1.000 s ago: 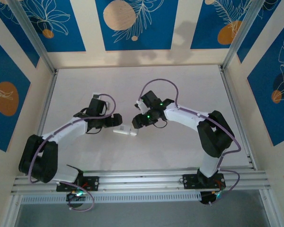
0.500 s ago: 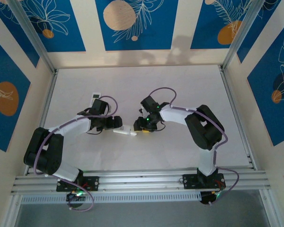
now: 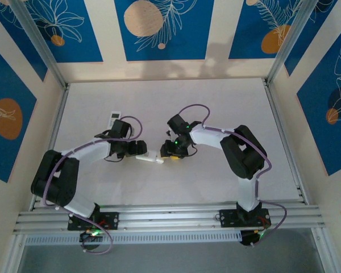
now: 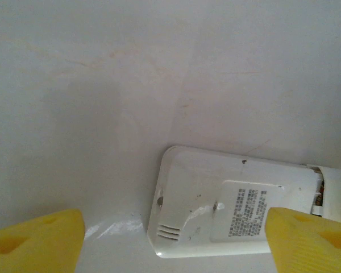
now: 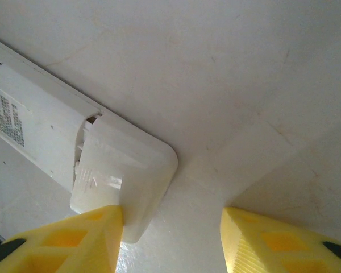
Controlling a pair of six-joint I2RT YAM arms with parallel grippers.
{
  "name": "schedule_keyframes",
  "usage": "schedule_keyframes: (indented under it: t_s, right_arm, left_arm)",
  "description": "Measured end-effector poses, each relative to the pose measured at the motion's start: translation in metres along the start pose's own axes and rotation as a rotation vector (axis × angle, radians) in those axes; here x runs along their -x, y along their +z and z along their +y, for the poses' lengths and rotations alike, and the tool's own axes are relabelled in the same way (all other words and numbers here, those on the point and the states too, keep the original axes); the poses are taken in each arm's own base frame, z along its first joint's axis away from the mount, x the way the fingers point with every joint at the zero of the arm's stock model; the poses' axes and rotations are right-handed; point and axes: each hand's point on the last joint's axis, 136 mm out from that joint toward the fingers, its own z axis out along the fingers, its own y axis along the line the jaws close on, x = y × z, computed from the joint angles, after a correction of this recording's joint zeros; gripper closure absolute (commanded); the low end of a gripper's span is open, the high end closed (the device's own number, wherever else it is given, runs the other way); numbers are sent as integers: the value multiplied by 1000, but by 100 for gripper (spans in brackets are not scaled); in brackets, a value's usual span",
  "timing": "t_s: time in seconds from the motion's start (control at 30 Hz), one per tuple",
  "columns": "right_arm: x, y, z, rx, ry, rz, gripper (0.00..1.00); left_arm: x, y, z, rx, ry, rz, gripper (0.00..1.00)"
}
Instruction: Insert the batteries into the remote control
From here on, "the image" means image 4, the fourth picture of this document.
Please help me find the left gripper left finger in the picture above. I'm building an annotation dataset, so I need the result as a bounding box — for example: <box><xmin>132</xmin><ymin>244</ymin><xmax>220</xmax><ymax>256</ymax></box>
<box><xmin>0</xmin><ymin>208</ymin><xmax>86</xmax><ymax>273</ymax></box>

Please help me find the white battery compartment cover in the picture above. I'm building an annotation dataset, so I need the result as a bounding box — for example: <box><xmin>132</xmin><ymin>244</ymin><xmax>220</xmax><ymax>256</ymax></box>
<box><xmin>306</xmin><ymin>164</ymin><xmax>341</xmax><ymax>225</ymax></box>

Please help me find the white remote control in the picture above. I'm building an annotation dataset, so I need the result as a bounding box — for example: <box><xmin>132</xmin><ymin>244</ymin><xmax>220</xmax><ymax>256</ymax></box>
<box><xmin>146</xmin><ymin>145</ymin><xmax>341</xmax><ymax>259</ymax></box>

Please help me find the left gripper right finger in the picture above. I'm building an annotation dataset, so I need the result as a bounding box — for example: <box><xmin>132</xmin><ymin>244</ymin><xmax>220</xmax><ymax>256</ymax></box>
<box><xmin>265</xmin><ymin>206</ymin><xmax>341</xmax><ymax>273</ymax></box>

